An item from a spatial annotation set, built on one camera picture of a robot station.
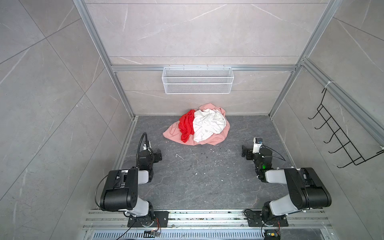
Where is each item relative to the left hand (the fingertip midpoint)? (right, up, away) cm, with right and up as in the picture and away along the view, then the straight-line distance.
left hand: (149, 147), depth 94 cm
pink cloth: (+13, +9, +13) cm, 21 cm away
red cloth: (+23, +14, +7) cm, 28 cm away
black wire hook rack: (+96, +4, -29) cm, 100 cm away
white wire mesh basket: (+29, +45, +7) cm, 54 cm away
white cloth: (+37, +16, +6) cm, 41 cm away
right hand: (+65, +2, 0) cm, 65 cm away
